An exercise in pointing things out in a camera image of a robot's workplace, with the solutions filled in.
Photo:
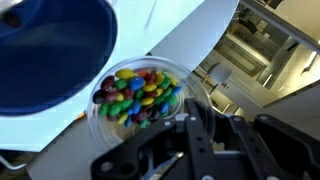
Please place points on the white mug blue inside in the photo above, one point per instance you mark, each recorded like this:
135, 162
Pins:
50, 56

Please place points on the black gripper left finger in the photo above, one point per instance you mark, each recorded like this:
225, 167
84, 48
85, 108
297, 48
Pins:
160, 150

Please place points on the white plastic chair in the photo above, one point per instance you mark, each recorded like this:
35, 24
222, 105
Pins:
220, 72

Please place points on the clear cup of colourful sweets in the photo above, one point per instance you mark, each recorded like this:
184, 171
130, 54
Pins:
140, 96

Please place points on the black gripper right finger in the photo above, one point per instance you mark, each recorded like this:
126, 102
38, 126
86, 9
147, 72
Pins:
283, 143

